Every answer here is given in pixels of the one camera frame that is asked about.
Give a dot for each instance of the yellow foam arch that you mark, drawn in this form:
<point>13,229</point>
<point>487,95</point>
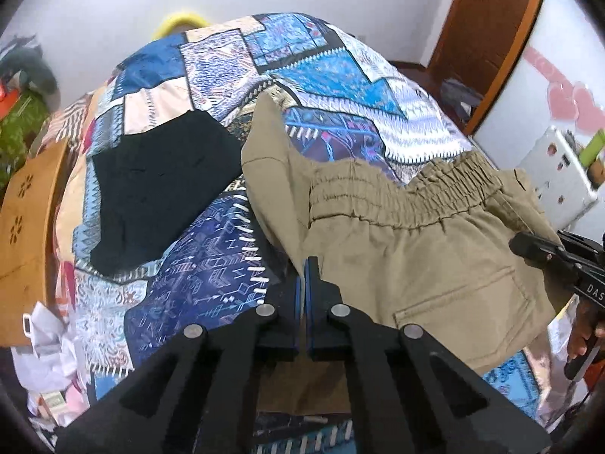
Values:
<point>182,18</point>

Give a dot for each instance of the khaki pants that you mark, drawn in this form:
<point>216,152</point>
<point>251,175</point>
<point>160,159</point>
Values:
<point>425,269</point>

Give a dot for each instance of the green patterned bag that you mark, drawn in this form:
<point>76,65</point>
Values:
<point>21,132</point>

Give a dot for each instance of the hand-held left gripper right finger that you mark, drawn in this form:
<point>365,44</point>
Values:
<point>378,369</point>

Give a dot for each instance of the white sliding door pink hearts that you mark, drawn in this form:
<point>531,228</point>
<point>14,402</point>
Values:
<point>567,71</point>

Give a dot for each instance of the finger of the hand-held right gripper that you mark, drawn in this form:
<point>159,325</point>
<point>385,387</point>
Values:
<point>539,249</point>

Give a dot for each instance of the pink striped bedsheet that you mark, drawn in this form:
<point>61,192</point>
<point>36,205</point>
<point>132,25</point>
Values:
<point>66,116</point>

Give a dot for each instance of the green tube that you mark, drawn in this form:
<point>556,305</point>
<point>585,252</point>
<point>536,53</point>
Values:
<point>593,149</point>

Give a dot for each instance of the blue patchwork blanket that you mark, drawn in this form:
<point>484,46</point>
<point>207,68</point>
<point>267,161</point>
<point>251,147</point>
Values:
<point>331,66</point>

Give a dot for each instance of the wooden lap table flower cutouts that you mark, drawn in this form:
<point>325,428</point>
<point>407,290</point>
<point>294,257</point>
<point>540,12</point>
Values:
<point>28,246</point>

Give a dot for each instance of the clothes heap on floor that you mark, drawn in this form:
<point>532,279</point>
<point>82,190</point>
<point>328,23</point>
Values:
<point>461,99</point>

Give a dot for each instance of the crumpled white paper bags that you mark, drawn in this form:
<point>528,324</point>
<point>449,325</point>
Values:
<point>47,364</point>

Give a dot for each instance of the person's right hand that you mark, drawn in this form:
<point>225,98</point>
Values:
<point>583,335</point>

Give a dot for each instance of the white plastic storage basket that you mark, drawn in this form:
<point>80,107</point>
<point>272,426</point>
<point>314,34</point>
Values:
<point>557,175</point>

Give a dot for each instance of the black garment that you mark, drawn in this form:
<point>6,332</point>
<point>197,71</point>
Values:
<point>156,189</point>

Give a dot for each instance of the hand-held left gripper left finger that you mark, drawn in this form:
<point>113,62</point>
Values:
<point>227,369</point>

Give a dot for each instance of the wooden door frame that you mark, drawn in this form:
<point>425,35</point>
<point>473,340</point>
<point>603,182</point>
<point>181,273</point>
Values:
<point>487,33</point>

